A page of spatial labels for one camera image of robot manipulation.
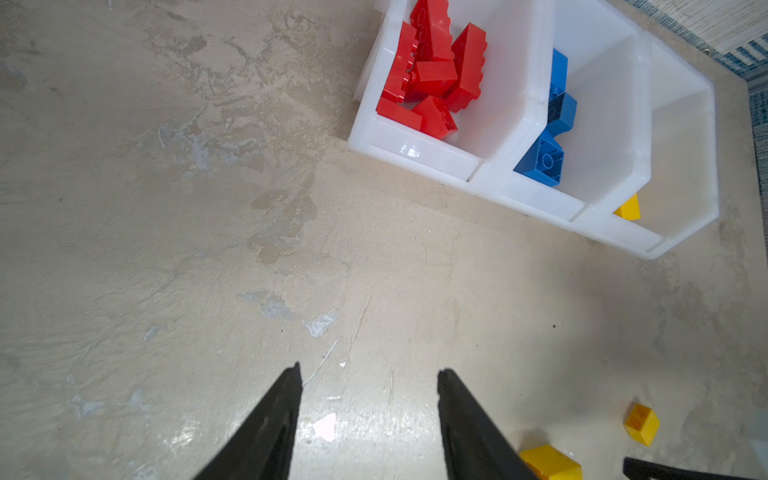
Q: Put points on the small yellow brick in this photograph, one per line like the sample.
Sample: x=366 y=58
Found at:
x=642 y=424

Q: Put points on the white three-compartment bin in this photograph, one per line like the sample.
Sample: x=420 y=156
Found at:
x=645 y=121

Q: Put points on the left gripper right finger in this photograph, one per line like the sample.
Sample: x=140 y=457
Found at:
x=474 y=448

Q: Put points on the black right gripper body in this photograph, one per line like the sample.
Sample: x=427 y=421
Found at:
x=636 y=469

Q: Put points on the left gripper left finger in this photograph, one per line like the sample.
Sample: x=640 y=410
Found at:
x=262 y=447

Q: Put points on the small red brick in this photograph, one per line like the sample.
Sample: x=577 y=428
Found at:
x=398 y=113

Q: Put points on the dark blue brick top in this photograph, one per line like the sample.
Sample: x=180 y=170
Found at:
x=543 y=161

